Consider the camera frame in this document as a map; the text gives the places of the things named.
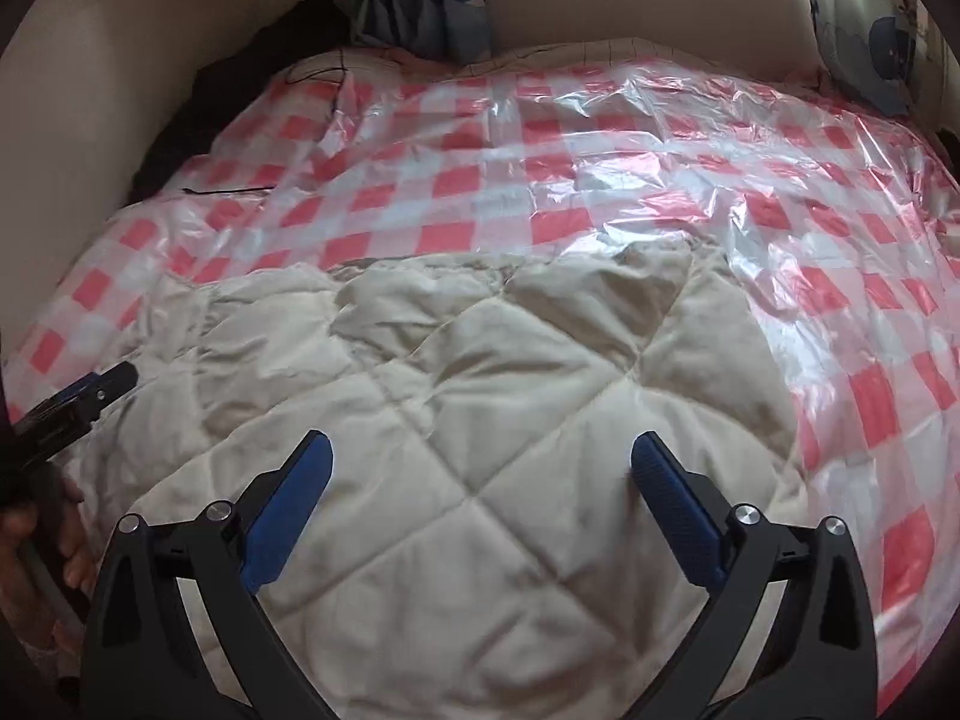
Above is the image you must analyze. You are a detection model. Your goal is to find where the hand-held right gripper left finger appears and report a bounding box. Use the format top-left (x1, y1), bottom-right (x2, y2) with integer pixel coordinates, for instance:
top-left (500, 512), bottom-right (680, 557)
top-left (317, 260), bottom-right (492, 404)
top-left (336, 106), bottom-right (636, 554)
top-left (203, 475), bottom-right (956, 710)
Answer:
top-left (81, 430), bottom-right (333, 720)

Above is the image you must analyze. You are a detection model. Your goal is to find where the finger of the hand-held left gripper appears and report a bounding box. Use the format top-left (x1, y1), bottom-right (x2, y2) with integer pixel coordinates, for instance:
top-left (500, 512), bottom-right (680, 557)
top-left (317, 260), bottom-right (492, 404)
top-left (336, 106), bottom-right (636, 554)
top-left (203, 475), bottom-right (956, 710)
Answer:
top-left (15, 361), bottom-right (140, 458)

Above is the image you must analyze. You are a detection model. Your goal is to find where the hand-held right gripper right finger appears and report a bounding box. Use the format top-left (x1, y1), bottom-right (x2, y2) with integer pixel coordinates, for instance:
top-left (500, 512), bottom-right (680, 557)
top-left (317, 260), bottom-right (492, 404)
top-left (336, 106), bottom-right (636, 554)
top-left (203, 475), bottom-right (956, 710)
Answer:
top-left (631, 431), bottom-right (878, 720)

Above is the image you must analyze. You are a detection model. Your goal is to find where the beige quilted jacket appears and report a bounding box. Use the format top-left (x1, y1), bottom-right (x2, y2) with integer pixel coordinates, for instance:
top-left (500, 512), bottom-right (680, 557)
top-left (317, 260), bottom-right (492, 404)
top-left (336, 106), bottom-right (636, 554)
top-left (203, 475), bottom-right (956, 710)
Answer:
top-left (15, 244), bottom-right (811, 720)

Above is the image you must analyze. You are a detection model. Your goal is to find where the person's left hand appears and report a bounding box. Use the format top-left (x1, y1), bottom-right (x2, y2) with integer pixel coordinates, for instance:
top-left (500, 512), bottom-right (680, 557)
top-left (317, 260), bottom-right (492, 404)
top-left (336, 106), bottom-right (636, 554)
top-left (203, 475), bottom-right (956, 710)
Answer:
top-left (58, 476), bottom-right (100, 592)

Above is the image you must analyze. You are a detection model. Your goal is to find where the black clothing pile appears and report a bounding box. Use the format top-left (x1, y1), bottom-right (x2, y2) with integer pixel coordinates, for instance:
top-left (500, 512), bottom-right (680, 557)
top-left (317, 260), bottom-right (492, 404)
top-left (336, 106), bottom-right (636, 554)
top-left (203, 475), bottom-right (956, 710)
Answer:
top-left (127, 0), bottom-right (353, 203)

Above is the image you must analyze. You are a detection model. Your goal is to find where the red checkered plastic sheet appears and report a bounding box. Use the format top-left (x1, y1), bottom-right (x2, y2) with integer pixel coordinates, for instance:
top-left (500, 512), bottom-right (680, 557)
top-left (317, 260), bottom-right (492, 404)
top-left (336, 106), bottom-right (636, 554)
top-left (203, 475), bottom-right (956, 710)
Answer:
top-left (0, 52), bottom-right (960, 720)

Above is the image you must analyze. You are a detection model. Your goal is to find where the blue patterned curtain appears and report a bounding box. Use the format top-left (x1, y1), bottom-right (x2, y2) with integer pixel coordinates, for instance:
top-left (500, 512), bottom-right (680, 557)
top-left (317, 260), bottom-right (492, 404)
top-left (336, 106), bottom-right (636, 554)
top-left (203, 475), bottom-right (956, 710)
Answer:
top-left (802, 0), bottom-right (938, 117)
top-left (352, 0), bottom-right (492, 65)

